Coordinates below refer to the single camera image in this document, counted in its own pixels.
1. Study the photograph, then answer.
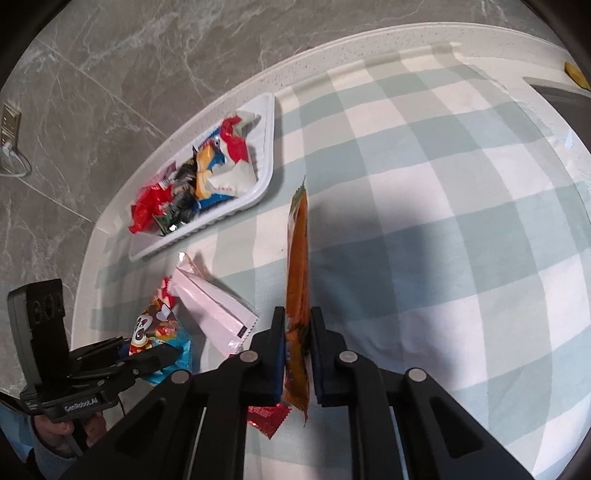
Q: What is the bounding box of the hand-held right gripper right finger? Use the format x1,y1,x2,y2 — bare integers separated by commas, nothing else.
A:
310,306,536,480

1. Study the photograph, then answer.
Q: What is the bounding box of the green white checked tablecloth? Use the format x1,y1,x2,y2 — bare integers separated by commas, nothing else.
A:
90,44,591,480

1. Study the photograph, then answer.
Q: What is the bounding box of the person's left hand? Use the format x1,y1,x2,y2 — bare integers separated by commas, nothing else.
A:
32,408,107,450

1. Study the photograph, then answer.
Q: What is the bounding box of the small green candy wrapper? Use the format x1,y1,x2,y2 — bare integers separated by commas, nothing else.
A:
154,210,181,234

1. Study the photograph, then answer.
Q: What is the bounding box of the light blue cartoon snack packet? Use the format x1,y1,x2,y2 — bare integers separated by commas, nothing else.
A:
129,277,192,386

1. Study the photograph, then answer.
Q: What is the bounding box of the yellow sponge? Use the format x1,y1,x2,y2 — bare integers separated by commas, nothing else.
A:
564,62,591,89

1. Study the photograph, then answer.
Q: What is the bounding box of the black snack packet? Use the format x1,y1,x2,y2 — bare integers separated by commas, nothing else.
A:
161,159,204,227

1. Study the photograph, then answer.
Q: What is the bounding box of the pink snack packet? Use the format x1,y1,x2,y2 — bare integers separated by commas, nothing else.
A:
171,253,260,358

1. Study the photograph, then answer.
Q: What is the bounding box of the long orange snack packet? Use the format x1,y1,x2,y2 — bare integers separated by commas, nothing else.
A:
283,178,311,422

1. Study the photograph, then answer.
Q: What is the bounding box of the white red snack packet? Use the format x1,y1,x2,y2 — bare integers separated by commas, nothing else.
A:
203,111,259,199

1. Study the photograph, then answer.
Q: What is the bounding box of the steel sink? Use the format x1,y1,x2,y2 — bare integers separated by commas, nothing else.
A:
524,76,591,153

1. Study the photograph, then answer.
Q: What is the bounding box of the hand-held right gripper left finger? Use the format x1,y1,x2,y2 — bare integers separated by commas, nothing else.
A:
60,305,287,480

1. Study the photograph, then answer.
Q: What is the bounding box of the white plastic tray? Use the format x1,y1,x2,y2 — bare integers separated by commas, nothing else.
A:
127,92,277,263

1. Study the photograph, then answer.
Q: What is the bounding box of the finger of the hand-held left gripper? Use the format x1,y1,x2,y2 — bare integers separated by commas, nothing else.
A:
78,344,183,386
69,337,134,370

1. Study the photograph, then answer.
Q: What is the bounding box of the gold wall socket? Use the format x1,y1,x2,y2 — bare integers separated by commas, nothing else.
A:
0,104,21,144

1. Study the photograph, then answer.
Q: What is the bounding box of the blue yellow snack packet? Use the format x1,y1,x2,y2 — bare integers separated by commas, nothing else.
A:
191,138,236,208

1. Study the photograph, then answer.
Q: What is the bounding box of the person's left forearm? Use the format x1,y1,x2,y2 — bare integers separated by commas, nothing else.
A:
0,399,63,480

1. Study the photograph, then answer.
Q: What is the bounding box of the white plug with cable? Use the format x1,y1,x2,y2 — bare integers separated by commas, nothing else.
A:
0,138,31,177

